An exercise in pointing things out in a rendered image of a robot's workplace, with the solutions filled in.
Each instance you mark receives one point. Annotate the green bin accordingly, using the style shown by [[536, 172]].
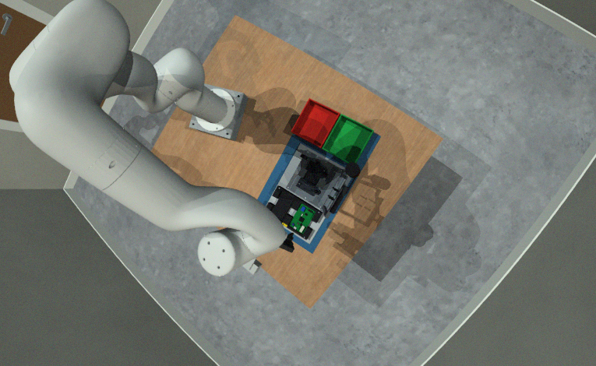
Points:
[[347, 139]]

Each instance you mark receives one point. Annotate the green circuit board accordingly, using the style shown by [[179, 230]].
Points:
[[302, 218]]

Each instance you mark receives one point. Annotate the red open-top bin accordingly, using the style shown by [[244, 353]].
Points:
[[315, 123]]

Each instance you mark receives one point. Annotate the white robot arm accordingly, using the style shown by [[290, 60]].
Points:
[[60, 80]]

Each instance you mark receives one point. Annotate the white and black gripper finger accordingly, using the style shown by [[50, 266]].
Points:
[[288, 244]]

